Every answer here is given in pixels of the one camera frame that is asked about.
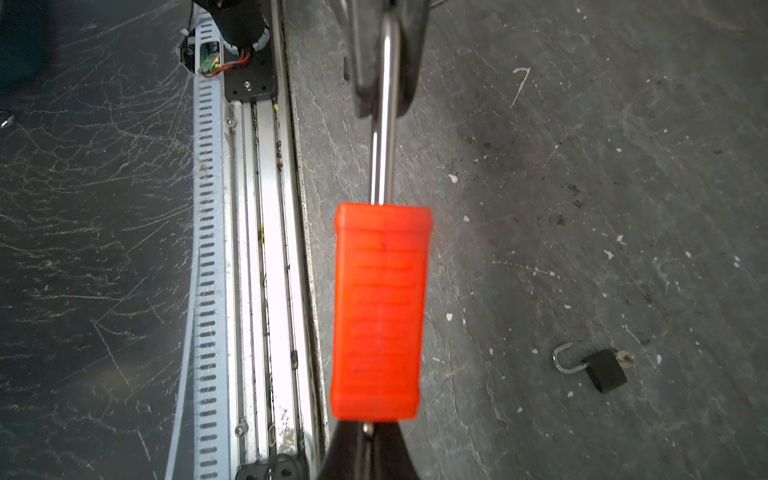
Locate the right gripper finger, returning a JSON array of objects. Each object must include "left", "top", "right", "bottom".
[
  {"left": 318, "top": 420, "right": 420, "bottom": 480},
  {"left": 335, "top": 0, "right": 433, "bottom": 119}
]

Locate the red padlock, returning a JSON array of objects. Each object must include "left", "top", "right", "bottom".
[{"left": 331, "top": 12, "right": 433, "bottom": 423}]

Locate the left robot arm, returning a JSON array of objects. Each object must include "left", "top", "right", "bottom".
[{"left": 193, "top": 0, "right": 271, "bottom": 55}]

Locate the small black padlock near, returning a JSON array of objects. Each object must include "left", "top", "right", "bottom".
[{"left": 552, "top": 342, "right": 634, "bottom": 394}]

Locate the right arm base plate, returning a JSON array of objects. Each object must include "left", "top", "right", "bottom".
[{"left": 234, "top": 453, "right": 309, "bottom": 480}]

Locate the aluminium mounting rail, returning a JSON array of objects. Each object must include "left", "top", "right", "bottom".
[{"left": 222, "top": 1, "right": 327, "bottom": 479}]

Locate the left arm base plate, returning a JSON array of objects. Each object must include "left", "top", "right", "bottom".
[{"left": 223, "top": 47, "right": 278, "bottom": 103}]

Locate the white slotted cable duct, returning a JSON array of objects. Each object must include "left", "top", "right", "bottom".
[{"left": 164, "top": 11, "right": 232, "bottom": 480}]

